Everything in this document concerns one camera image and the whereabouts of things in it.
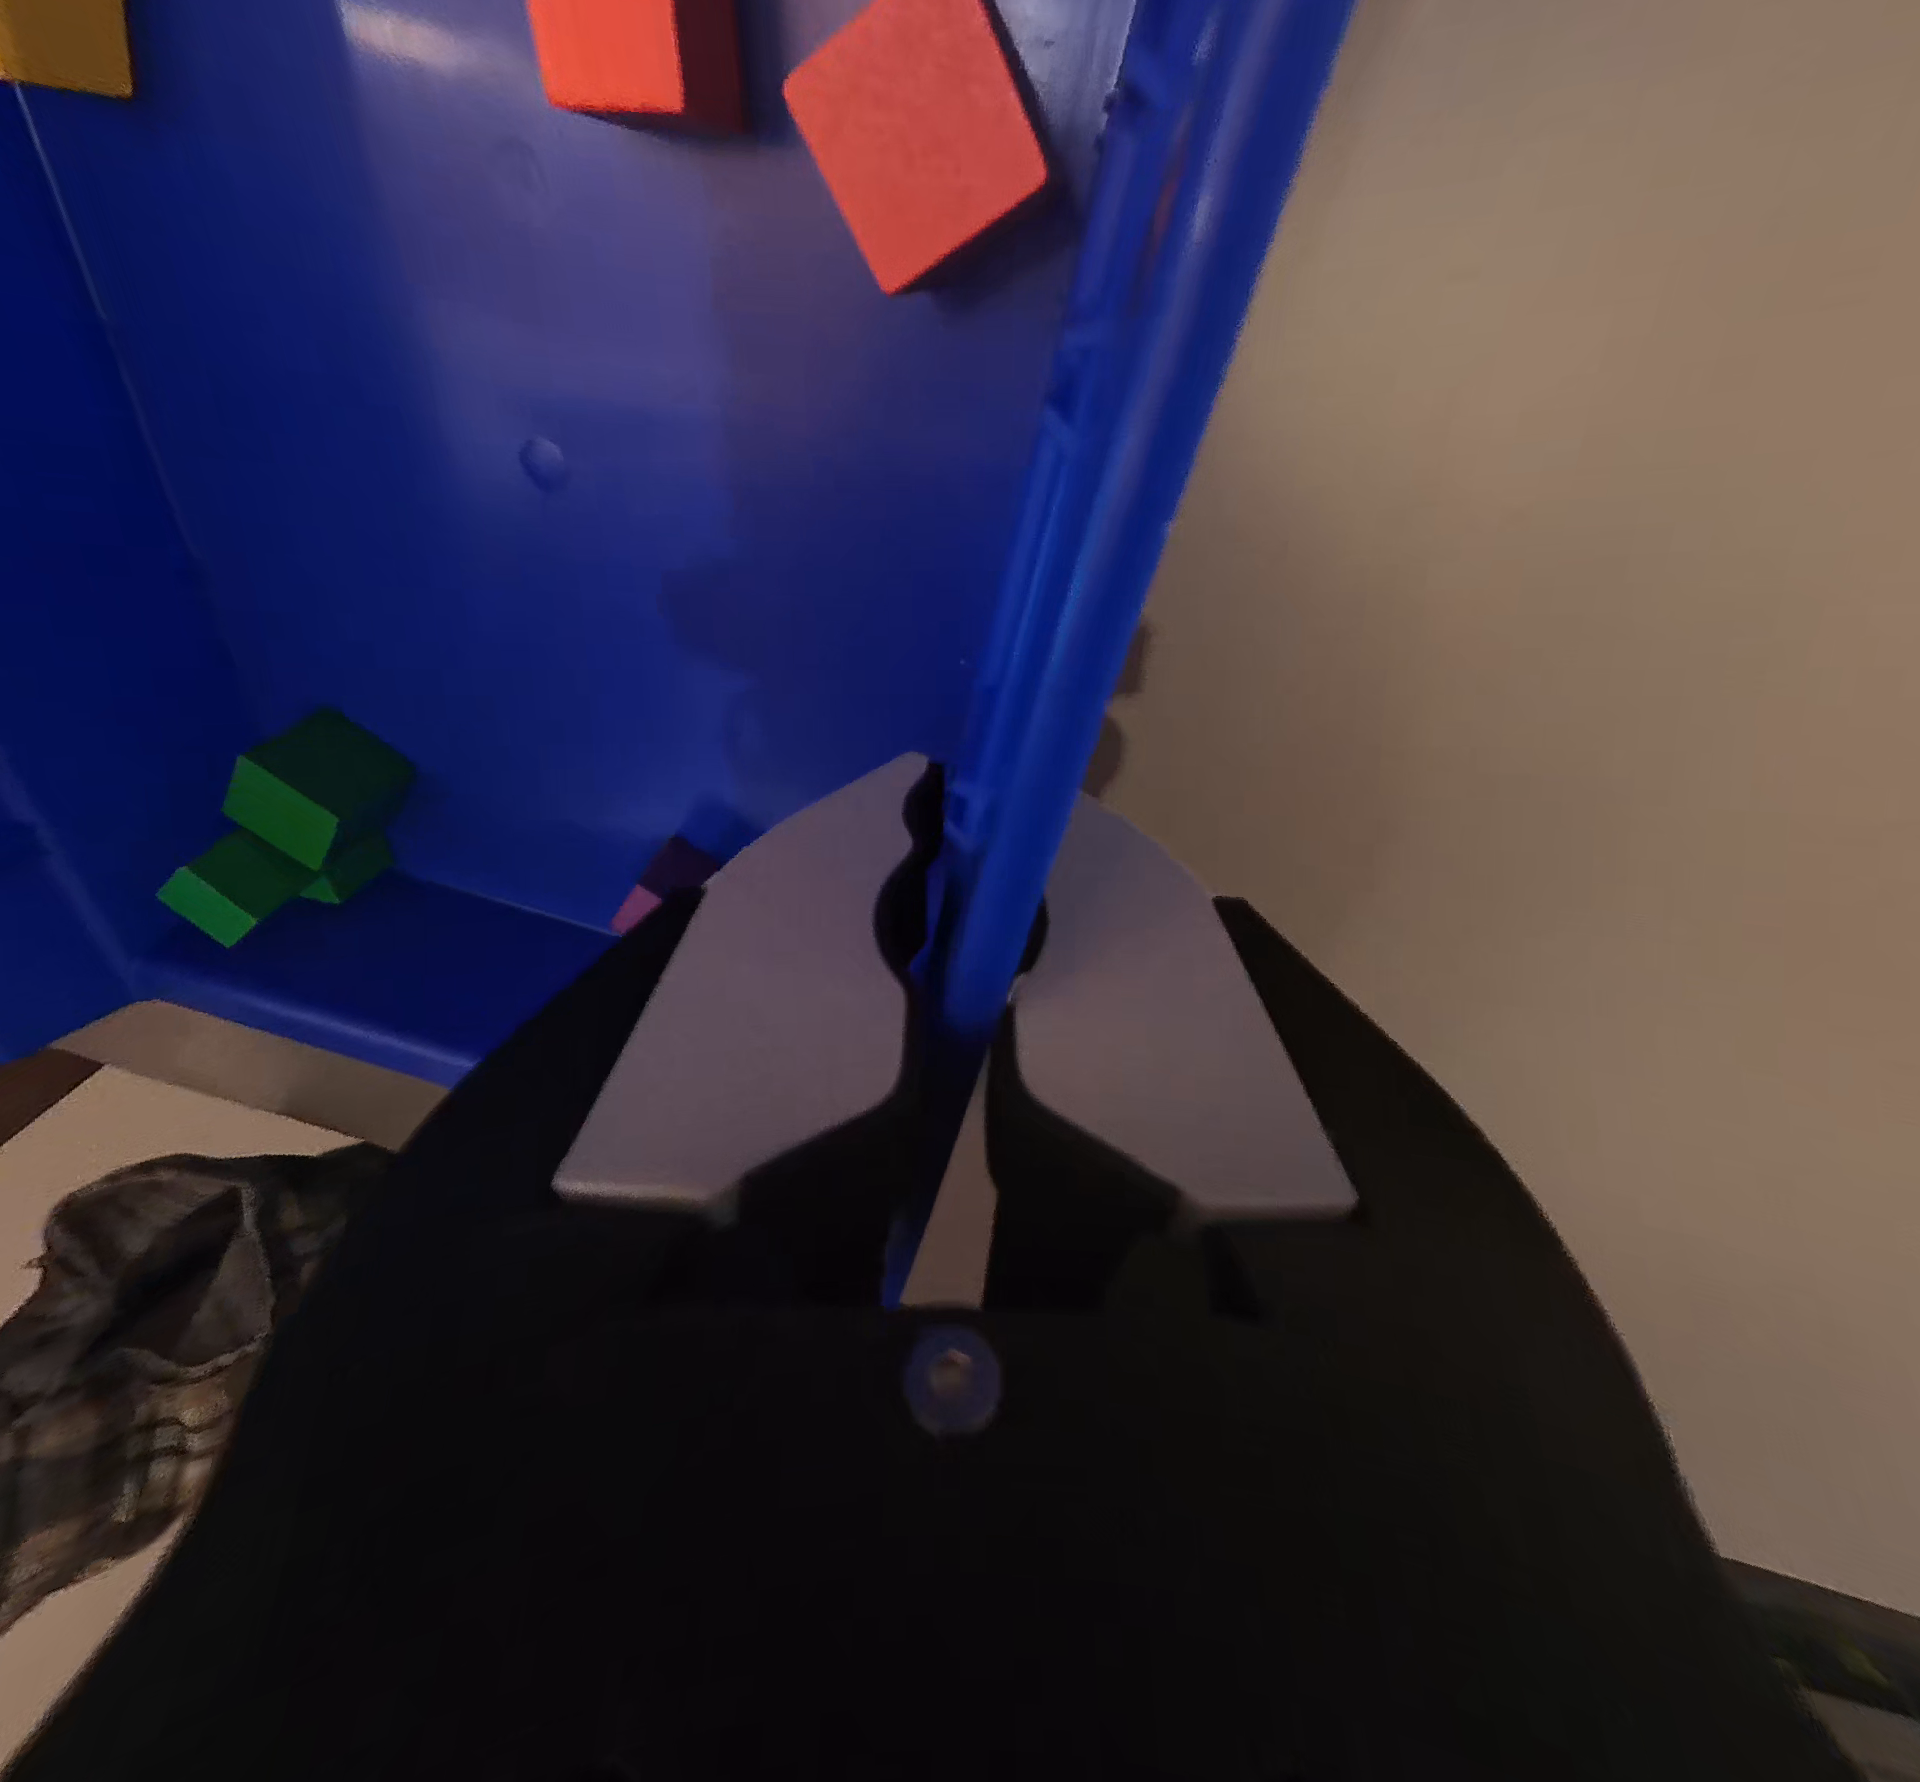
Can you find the purple cube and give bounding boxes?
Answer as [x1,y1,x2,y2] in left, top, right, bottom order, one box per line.
[612,837,724,936]

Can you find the yellow cube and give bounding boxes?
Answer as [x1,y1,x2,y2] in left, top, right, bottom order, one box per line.
[0,0,139,101]

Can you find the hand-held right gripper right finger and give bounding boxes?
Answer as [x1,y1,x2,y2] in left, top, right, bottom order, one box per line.
[990,798,1361,1223]

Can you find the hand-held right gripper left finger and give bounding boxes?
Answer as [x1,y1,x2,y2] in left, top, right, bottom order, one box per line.
[552,751,948,1208]

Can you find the green cube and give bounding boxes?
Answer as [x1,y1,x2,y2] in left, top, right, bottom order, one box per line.
[222,706,418,872]
[301,828,398,905]
[155,833,309,949]

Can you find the blue plastic object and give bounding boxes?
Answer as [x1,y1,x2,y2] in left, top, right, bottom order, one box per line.
[0,0,1406,1311]

